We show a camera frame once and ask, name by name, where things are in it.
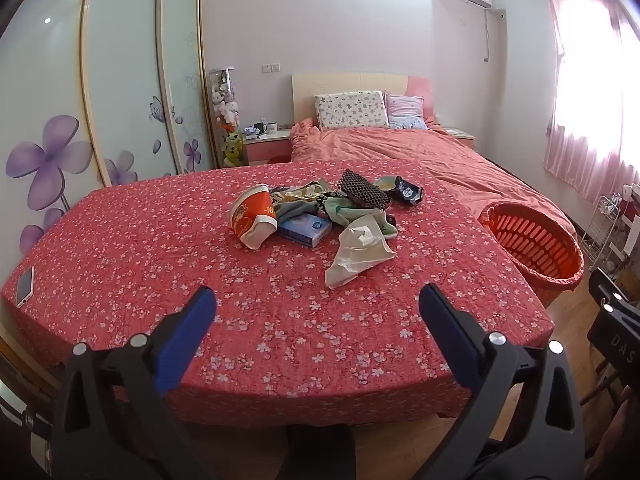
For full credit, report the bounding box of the air conditioner pipe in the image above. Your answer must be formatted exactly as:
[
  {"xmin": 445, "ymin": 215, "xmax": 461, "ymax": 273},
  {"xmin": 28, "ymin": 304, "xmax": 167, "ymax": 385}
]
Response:
[{"xmin": 481, "ymin": 7, "xmax": 506, "ymax": 63}]

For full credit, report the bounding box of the pink curtain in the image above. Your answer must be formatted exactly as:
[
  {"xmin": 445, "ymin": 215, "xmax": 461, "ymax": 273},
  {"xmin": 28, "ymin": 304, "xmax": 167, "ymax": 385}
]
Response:
[{"xmin": 542, "ymin": 0, "xmax": 640, "ymax": 188}]

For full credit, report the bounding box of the pink and white nightstand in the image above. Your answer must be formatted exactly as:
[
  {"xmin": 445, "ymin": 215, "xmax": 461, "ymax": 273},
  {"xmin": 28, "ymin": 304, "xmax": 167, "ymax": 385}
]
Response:
[
  {"xmin": 442, "ymin": 126, "xmax": 476, "ymax": 150},
  {"xmin": 242, "ymin": 130, "xmax": 293, "ymax": 166}
]

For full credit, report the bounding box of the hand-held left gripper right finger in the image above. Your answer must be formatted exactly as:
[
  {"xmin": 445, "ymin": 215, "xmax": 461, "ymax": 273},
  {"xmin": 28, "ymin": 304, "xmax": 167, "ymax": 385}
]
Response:
[{"xmin": 418, "ymin": 283, "xmax": 586, "ymax": 480}]

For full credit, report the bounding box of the white wire rack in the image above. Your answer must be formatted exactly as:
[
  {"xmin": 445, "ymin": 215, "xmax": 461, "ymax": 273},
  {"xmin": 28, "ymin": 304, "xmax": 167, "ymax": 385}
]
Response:
[{"xmin": 580, "ymin": 195, "xmax": 626, "ymax": 273}]

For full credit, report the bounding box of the red floral tablecloth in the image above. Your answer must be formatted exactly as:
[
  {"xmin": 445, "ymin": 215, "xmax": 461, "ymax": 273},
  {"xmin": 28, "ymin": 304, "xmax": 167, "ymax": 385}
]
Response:
[{"xmin": 0, "ymin": 160, "xmax": 555, "ymax": 428}]

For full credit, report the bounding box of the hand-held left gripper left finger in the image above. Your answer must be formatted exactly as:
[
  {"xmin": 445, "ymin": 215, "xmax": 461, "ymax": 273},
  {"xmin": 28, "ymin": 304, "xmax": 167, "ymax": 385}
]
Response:
[{"xmin": 50, "ymin": 286, "xmax": 221, "ymax": 480}]

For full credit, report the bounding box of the dark blue snack bag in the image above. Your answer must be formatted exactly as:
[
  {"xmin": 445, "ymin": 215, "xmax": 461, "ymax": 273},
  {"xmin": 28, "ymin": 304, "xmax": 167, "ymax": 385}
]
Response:
[{"xmin": 392, "ymin": 176, "xmax": 425, "ymax": 206}]

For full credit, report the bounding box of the dark honeycomb paper wrap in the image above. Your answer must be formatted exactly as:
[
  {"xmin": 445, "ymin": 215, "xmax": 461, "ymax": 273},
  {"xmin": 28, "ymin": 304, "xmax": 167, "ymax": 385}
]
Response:
[{"xmin": 338, "ymin": 170, "xmax": 394, "ymax": 211}]

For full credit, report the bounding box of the dark floral cloth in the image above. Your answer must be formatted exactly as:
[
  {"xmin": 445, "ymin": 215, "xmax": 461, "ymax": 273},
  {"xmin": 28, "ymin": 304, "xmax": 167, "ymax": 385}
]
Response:
[{"xmin": 270, "ymin": 180, "xmax": 331, "ymax": 218}]

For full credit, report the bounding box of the mint green cloth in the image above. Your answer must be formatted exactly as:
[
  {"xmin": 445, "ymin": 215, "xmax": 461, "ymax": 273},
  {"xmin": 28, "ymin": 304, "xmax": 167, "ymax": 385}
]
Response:
[{"xmin": 322, "ymin": 195, "xmax": 381, "ymax": 227}]

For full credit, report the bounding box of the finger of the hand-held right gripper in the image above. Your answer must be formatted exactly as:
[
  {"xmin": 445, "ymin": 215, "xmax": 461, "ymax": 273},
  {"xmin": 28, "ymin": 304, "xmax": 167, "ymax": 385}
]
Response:
[{"xmin": 588, "ymin": 267, "xmax": 640, "ymax": 317}]

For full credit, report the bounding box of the clear plush toy tube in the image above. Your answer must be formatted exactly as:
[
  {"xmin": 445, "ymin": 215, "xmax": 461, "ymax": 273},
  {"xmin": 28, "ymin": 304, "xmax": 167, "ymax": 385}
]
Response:
[{"xmin": 207, "ymin": 67, "xmax": 248, "ymax": 168}]

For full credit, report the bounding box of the red instant noodle cup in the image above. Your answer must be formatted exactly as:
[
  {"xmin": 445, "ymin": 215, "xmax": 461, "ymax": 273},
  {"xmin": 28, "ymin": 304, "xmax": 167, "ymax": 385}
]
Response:
[{"xmin": 229, "ymin": 185, "xmax": 279, "ymax": 251}]

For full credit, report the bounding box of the beige and pink headboard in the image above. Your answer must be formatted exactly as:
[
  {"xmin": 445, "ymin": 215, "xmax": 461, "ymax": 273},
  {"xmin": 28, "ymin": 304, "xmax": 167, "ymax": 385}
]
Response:
[{"xmin": 291, "ymin": 72, "xmax": 435, "ymax": 126}]

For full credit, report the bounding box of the orange plastic basket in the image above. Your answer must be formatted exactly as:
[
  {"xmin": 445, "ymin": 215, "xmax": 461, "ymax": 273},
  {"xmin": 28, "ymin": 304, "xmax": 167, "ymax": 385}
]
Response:
[{"xmin": 477, "ymin": 201, "xmax": 585, "ymax": 297}]

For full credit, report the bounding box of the pink striped pillow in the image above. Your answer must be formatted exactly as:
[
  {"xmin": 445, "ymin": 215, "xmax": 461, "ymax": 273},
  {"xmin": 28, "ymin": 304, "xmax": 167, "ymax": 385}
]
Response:
[{"xmin": 384, "ymin": 92, "xmax": 428, "ymax": 131}]

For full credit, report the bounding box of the white plastic bag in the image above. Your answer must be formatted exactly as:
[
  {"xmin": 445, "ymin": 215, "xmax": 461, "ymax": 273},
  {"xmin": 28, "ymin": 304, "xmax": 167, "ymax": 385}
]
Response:
[{"xmin": 325, "ymin": 214, "xmax": 397, "ymax": 290}]

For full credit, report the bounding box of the blue tissue packet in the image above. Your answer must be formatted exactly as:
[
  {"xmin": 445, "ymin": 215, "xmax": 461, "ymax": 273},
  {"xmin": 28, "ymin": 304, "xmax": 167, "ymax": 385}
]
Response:
[{"xmin": 276, "ymin": 212, "xmax": 333, "ymax": 248}]

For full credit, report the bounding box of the white smartphone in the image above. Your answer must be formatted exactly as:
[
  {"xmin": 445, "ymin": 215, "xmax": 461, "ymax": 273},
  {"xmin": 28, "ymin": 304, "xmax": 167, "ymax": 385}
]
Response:
[{"xmin": 15, "ymin": 266, "xmax": 36, "ymax": 308}]

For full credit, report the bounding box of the wardrobe with purple flower doors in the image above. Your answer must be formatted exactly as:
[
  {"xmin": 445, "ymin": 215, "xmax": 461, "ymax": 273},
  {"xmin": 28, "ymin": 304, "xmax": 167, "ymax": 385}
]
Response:
[{"xmin": 0, "ymin": 0, "xmax": 216, "ymax": 261}]

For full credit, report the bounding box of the bed with coral duvet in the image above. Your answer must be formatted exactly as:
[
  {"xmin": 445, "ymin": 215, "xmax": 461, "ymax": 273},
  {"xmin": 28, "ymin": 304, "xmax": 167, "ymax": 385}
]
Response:
[{"xmin": 290, "ymin": 117, "xmax": 583, "ymax": 241}]

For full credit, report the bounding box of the white floral pillow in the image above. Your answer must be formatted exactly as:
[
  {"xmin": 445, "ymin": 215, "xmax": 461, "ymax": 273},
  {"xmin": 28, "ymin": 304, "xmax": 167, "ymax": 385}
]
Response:
[{"xmin": 314, "ymin": 91, "xmax": 390, "ymax": 132}]

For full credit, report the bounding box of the yellow green plush toy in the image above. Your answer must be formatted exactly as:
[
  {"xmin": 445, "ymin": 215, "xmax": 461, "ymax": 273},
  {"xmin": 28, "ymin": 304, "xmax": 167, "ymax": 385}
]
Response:
[{"xmin": 222, "ymin": 130, "xmax": 246, "ymax": 166}]

